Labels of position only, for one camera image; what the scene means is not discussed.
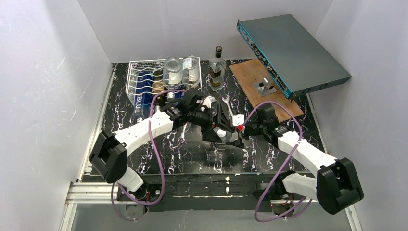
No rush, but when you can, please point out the silver wrench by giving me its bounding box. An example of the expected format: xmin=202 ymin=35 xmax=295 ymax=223
xmin=178 ymin=124 xmax=188 ymax=144
xmin=221 ymin=96 xmax=234 ymax=118

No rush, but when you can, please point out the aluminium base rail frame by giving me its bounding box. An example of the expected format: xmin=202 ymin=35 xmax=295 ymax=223
xmin=60 ymin=182 xmax=363 ymax=231

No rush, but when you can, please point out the clear bottle white cap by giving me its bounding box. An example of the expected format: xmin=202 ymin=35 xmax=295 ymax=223
xmin=162 ymin=57 xmax=182 ymax=90

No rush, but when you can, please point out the large clear round bottle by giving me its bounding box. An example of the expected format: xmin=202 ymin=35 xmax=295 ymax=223
xmin=213 ymin=107 xmax=232 ymax=146

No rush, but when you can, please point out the clear bottle copper neck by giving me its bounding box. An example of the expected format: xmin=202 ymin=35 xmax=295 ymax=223
xmin=182 ymin=55 xmax=201 ymax=90

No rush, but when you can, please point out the wooden board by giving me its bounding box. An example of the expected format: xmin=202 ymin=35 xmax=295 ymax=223
xmin=229 ymin=59 xmax=304 ymax=117

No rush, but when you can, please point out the teal network switch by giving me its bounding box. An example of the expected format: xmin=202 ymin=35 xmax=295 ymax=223
xmin=236 ymin=14 xmax=351 ymax=101

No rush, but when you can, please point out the metal bracket on board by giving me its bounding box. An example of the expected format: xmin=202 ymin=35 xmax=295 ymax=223
xmin=253 ymin=77 xmax=277 ymax=96

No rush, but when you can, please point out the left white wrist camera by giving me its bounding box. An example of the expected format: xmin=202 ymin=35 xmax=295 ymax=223
xmin=200 ymin=96 xmax=217 ymax=111

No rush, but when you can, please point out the square bottle dark label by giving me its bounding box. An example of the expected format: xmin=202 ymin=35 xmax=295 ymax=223
xmin=209 ymin=46 xmax=227 ymax=91

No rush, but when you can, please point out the dark wine bottle silver cap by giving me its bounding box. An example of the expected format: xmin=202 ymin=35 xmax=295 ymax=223
xmin=152 ymin=70 xmax=165 ymax=112

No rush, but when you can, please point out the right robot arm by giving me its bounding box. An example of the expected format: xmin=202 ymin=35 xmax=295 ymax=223
xmin=231 ymin=103 xmax=364 ymax=215

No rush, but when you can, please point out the blue square bottle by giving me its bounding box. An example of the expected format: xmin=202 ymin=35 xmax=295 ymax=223
xmin=133 ymin=71 xmax=153 ymax=123

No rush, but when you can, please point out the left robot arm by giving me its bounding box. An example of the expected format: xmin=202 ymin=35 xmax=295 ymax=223
xmin=89 ymin=89 xmax=235 ymax=205

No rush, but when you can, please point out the silver wrench right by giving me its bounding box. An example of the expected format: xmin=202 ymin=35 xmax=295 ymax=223
xmin=221 ymin=96 xmax=234 ymax=118

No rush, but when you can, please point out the white wire wine rack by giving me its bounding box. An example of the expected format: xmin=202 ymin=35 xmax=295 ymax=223
xmin=126 ymin=55 xmax=202 ymax=109

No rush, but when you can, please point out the silver wrench left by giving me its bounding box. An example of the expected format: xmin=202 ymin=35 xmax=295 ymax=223
xmin=178 ymin=124 xmax=188 ymax=144

